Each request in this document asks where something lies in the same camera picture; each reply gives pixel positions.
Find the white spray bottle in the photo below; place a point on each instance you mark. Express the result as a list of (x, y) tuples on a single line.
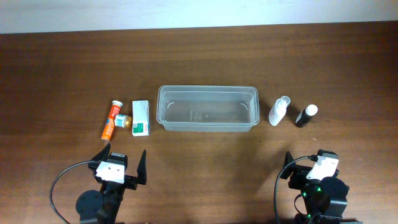
[(278, 110)]

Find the black bottle white cap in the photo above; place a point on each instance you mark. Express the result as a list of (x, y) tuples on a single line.
[(306, 115)]

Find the orange tablet tube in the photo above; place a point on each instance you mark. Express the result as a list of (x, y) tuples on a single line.
[(110, 122)]

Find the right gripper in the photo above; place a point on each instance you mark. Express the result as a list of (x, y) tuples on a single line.
[(300, 175)]

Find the white green medicine box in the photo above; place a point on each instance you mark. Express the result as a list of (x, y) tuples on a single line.
[(140, 118)]

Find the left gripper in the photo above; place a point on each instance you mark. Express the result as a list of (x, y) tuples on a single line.
[(132, 182)]

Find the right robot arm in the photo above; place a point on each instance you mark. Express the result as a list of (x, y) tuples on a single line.
[(324, 195)]

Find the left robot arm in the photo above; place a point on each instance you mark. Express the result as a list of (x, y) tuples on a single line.
[(101, 206)]

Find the clear plastic container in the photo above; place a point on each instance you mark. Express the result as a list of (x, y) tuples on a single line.
[(206, 108)]

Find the small amber jar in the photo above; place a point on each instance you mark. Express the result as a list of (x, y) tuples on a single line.
[(123, 121)]

